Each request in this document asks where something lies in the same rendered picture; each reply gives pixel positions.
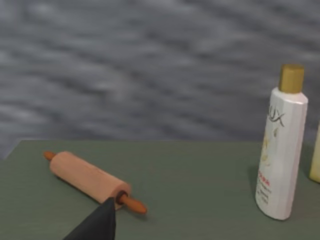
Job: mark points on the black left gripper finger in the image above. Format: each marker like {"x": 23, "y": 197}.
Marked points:
{"x": 98, "y": 222}

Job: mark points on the wooden rolling pin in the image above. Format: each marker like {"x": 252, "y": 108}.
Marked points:
{"x": 87, "y": 176}

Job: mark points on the white bottle with gold cap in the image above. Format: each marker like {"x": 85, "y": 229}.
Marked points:
{"x": 282, "y": 155}

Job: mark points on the pale yellow bottle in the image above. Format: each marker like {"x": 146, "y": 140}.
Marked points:
{"x": 315, "y": 160}

